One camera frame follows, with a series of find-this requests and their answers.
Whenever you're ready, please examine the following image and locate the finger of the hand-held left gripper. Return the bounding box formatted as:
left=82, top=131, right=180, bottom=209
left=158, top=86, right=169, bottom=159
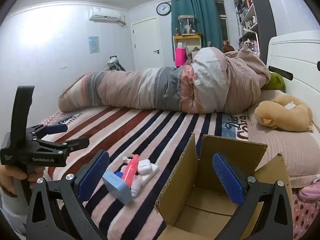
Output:
left=26, top=124, right=68, bottom=141
left=37, top=137, right=90, bottom=156

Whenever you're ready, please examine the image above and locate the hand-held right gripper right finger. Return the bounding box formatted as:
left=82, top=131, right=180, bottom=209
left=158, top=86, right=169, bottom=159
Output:
left=212, top=152, right=294, bottom=240

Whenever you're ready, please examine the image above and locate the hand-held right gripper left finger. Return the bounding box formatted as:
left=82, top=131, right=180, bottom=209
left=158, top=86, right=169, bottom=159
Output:
left=26, top=149, right=110, bottom=240

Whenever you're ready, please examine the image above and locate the light blue case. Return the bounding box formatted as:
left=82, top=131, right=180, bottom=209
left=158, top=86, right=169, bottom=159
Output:
left=102, top=171, right=133, bottom=205

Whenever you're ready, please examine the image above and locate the white bottle blue cap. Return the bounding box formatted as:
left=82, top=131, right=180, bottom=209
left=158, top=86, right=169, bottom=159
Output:
left=114, top=165, right=128, bottom=180

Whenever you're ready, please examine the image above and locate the brown cardboard box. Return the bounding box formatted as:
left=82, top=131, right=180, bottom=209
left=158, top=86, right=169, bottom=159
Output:
left=155, top=133, right=293, bottom=240

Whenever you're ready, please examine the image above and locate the coral pink tube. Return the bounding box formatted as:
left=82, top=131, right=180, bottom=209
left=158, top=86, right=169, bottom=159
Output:
left=122, top=154, right=140, bottom=188

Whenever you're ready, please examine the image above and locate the small white bottle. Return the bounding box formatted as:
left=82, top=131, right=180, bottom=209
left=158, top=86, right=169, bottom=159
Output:
left=130, top=175, right=143, bottom=197

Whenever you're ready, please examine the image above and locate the white earbuds case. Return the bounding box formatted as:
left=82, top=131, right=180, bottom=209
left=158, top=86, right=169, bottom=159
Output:
left=137, top=159, right=153, bottom=175

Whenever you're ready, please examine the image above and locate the white box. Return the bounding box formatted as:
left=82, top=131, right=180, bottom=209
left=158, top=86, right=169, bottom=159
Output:
left=140, top=164, right=160, bottom=186

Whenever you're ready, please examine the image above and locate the person's left forearm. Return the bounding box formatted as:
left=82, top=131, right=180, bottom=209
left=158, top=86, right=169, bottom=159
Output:
left=0, top=187, right=33, bottom=240

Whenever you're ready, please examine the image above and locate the person's left hand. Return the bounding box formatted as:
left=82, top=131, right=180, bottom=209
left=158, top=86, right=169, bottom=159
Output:
left=0, top=166, right=46, bottom=198

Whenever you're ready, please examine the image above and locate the pink ribbed pillow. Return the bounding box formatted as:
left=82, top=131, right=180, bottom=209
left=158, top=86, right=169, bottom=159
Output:
left=247, top=110, right=320, bottom=188

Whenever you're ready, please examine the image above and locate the striped blanket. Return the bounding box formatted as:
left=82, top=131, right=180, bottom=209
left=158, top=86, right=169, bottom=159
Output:
left=41, top=105, right=250, bottom=240

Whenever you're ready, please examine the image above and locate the pink slipper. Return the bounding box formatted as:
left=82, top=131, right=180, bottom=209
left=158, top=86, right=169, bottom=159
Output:
left=297, top=179, right=320, bottom=202

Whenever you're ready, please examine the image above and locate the pink polka dot cushion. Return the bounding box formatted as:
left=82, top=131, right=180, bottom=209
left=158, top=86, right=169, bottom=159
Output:
left=291, top=192, right=320, bottom=240

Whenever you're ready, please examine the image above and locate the rolled pink grey duvet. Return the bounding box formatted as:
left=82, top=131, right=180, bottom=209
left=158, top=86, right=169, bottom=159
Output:
left=57, top=42, right=272, bottom=113

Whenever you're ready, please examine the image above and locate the yellow plush toy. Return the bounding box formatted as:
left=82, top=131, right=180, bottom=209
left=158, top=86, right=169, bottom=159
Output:
left=254, top=93, right=314, bottom=132

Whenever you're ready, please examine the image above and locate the green plush toy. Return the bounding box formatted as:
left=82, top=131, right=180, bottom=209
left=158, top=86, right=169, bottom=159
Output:
left=261, top=72, right=286, bottom=92

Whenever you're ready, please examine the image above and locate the white air conditioner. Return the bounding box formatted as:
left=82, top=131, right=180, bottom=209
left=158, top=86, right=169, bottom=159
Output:
left=89, top=7, right=120, bottom=22

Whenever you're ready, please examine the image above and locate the white door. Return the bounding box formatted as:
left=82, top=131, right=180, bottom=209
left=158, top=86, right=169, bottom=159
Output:
left=132, top=17, right=163, bottom=70

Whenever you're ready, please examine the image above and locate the bright pink bag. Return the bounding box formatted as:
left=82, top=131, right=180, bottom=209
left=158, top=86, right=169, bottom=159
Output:
left=175, top=47, right=187, bottom=67

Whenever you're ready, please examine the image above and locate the brown plush toy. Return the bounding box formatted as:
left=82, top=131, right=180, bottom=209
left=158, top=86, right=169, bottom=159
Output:
left=223, top=40, right=235, bottom=53

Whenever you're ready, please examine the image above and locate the white bed headboard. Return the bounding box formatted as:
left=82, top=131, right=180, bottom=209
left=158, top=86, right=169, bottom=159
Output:
left=266, top=30, right=320, bottom=100

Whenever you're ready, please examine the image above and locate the yellow cabinet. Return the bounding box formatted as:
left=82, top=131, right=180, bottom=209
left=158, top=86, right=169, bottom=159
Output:
left=173, top=34, right=202, bottom=67

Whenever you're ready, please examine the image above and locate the glass display case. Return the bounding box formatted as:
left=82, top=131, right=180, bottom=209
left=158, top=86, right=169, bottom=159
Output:
left=178, top=15, right=196, bottom=35

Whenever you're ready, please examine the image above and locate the window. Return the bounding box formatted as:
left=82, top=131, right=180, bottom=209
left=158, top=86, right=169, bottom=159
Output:
left=215, top=1, right=229, bottom=42

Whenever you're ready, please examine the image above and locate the teal curtain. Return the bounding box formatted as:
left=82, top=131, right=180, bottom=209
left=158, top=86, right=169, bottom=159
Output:
left=171, top=0, right=223, bottom=48

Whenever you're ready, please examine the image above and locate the dark bookshelf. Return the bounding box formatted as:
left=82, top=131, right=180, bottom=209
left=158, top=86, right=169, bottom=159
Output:
left=234, top=0, right=277, bottom=55

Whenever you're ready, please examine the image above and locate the light blue wall poster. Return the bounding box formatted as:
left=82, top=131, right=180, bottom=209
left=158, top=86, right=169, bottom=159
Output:
left=89, top=36, right=100, bottom=54

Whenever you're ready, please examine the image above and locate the round wall clock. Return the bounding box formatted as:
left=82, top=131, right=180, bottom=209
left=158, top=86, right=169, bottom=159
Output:
left=156, top=2, right=172, bottom=16

